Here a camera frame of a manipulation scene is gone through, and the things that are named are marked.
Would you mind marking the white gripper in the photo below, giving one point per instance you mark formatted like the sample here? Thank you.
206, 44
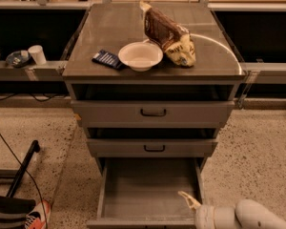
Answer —
204, 216

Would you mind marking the grey bottom drawer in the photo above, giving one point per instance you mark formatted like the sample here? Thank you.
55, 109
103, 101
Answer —
142, 193

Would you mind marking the grey drawer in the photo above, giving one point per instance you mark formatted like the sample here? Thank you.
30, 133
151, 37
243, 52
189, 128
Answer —
151, 114
151, 147
142, 193

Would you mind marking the grey middle drawer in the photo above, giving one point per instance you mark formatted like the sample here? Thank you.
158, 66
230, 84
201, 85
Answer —
151, 147

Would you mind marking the grey drawer cabinet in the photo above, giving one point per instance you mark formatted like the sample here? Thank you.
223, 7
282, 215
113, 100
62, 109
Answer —
214, 77

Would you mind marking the grey top drawer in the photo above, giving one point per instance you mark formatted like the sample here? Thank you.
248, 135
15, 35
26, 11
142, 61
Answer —
151, 114

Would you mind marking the orange white sneaker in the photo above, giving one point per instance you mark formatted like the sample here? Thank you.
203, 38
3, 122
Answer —
39, 217

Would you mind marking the white paper bowl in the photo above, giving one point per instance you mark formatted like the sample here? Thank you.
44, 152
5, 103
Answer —
140, 56

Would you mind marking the bagged bread loaf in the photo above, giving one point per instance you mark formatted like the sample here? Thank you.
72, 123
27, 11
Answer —
172, 38

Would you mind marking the dark blue snack packet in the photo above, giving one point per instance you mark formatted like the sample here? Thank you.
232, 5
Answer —
107, 59

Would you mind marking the dark striped trouser leg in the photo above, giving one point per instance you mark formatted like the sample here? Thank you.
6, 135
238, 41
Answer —
13, 212

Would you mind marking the black metal stand leg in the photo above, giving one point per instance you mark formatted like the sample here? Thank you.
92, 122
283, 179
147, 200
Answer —
14, 177

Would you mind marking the white paper cup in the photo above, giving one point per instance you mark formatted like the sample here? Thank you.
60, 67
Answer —
37, 54

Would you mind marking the blue patterned bowl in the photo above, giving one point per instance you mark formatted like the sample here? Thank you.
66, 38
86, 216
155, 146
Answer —
18, 59

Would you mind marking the grey metal shelf rail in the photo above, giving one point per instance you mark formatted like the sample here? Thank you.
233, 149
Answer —
51, 71

